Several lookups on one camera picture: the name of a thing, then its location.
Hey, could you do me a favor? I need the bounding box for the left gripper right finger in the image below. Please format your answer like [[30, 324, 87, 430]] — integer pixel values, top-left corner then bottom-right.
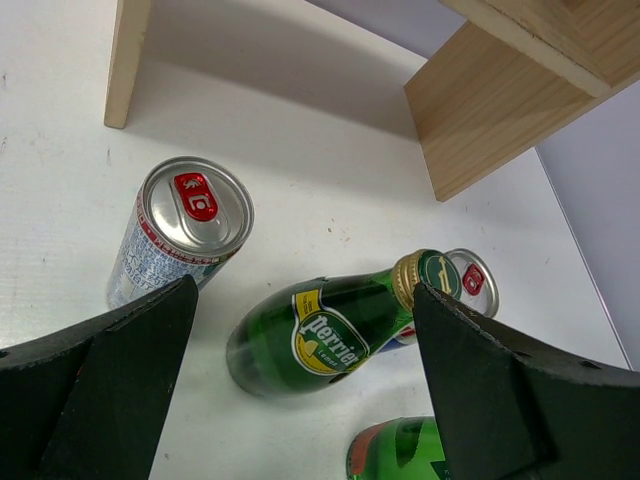
[[413, 283, 639, 479]]

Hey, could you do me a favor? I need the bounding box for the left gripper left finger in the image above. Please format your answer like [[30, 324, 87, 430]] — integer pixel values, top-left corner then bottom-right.
[[1, 275, 199, 479]]

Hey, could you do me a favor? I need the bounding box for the wooden three-tier shelf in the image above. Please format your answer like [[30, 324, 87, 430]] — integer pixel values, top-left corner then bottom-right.
[[104, 1, 639, 201]]

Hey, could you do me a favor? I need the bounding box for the green Perrier bottle red label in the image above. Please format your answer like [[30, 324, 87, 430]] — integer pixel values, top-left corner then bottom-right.
[[346, 416, 452, 480]]

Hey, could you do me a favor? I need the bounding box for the silver can centre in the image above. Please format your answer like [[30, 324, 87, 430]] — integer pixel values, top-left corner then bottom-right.
[[377, 248, 499, 353]]

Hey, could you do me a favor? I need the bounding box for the green Perrier bottle yellow label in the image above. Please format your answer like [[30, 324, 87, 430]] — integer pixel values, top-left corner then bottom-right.
[[226, 249, 462, 397]]

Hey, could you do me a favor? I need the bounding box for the silver blue can left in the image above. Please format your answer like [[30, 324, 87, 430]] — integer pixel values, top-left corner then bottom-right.
[[106, 156, 255, 309]]

